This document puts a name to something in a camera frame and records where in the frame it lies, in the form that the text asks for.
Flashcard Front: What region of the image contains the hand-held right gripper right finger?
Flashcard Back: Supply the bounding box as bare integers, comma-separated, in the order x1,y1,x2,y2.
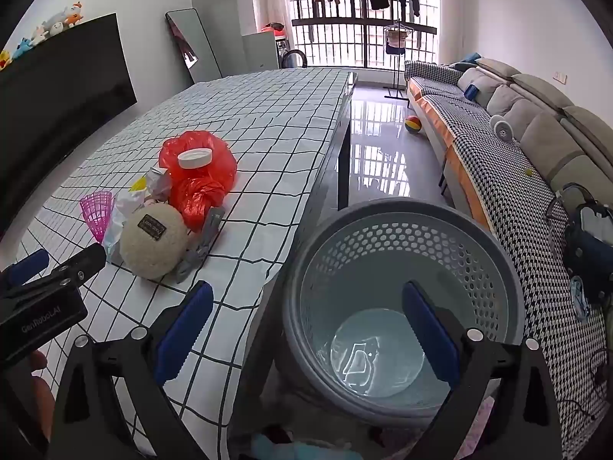
401,280,563,460

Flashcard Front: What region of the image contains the dark blue bag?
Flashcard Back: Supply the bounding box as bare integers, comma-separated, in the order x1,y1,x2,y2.
562,204,613,305

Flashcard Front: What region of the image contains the black stand with hanging clothes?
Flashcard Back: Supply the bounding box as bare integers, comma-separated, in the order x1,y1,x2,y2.
383,19,415,101

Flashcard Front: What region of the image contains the light blue cloth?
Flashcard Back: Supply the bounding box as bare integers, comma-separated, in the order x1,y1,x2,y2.
249,434,336,460

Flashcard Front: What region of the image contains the white blue wipe packet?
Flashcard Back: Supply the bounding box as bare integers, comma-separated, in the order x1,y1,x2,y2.
102,192,144,264

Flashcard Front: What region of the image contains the white round device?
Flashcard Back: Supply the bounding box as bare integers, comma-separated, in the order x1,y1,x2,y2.
489,114,515,142

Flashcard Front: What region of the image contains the white round lid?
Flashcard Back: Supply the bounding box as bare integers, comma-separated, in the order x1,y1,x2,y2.
177,148,213,170

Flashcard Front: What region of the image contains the person's left hand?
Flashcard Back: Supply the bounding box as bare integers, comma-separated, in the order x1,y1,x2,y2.
30,351,56,425

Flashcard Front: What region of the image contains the red plastic bag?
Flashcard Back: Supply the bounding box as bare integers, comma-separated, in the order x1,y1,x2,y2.
159,130,238,233

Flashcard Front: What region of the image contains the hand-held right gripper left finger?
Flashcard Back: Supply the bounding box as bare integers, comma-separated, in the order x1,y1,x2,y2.
48,280,226,460

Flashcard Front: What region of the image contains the grey plastic clip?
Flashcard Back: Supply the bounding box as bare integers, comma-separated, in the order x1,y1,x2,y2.
175,205,226,284

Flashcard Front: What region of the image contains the window grille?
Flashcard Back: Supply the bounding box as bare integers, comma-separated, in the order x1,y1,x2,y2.
285,0,439,68

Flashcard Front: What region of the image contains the pink plastic mesh cup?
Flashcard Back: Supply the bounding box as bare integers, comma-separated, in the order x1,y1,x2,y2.
80,191,114,243

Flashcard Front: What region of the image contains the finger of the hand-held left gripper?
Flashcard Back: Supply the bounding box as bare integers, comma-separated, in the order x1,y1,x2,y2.
0,250,51,298
19,242,107,300

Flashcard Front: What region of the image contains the clear plastic packet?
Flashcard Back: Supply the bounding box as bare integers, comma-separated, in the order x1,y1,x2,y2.
570,275,592,322

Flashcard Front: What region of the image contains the black television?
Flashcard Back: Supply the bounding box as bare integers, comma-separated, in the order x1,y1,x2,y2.
0,12,139,235

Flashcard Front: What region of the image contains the standing mirror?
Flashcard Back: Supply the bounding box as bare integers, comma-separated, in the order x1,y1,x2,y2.
165,8,223,86

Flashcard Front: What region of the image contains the silver foil wrapper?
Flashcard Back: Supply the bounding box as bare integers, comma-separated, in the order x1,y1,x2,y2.
145,167,173,202

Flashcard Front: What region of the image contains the dark table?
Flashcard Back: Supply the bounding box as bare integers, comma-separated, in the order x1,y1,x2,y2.
225,71,360,460

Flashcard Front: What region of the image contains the beige round sponge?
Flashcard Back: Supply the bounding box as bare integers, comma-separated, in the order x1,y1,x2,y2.
119,202,188,279

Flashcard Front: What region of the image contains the row of plush toys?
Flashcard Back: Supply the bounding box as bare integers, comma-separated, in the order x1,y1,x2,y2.
0,2,84,72

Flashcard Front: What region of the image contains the white cabinet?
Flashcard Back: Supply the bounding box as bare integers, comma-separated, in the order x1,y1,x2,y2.
242,33,281,72

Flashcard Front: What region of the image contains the white checked tablecloth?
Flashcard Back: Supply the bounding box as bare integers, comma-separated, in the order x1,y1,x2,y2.
0,68,357,460

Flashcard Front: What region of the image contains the grey perforated plastic basket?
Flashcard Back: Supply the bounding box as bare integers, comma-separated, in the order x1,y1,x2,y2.
280,196,525,415

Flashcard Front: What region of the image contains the houndstooth sofa cover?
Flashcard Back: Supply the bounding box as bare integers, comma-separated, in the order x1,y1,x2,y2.
405,61,613,460

